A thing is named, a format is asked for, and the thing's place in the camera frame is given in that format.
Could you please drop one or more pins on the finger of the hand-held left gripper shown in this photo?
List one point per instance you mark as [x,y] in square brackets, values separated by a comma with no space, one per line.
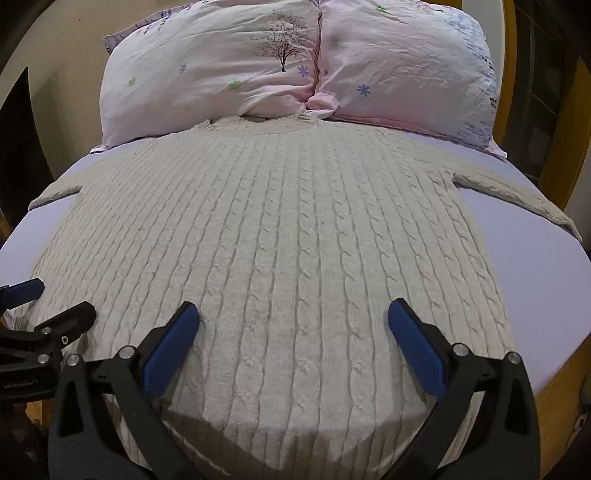
[69,323]
[23,290]

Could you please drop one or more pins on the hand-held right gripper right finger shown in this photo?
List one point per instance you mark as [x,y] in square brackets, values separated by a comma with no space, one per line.
[418,344]

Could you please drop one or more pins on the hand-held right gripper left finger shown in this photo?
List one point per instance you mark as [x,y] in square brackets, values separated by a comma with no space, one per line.
[168,344]

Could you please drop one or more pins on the pink flower-print pillow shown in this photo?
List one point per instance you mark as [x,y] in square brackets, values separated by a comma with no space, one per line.
[406,74]

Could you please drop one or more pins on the pink tree-print pillow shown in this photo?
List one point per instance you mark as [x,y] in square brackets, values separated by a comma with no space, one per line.
[207,69]

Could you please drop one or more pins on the wooden bed frame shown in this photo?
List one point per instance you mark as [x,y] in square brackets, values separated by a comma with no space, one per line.
[561,392]

